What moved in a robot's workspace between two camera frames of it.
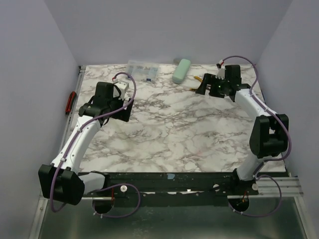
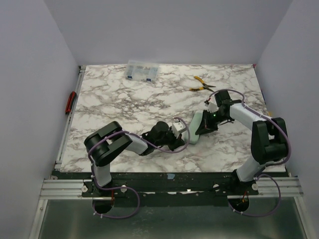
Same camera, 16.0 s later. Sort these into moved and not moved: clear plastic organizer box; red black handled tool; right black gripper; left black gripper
Moved: right black gripper; left black gripper
Not moved: clear plastic organizer box; red black handled tool
